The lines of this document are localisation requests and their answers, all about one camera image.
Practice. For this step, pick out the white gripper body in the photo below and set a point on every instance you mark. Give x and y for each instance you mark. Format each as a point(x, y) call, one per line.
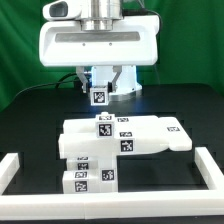
point(96, 33)

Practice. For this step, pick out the green backdrop curtain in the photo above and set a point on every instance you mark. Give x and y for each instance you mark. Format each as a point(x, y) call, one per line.
point(191, 46)

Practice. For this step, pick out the white U-shaped obstacle fence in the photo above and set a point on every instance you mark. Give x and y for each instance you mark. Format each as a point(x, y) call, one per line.
point(115, 205)

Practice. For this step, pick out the white tagged cube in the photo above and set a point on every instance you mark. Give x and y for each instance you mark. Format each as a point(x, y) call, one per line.
point(105, 123)
point(99, 95)

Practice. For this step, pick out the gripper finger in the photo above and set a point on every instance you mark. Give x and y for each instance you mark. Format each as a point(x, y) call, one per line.
point(117, 70)
point(83, 74)

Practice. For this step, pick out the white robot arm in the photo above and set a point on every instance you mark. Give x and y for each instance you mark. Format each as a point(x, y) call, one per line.
point(126, 85)

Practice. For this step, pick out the white chair back frame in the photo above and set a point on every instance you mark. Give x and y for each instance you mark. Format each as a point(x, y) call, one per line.
point(133, 135)

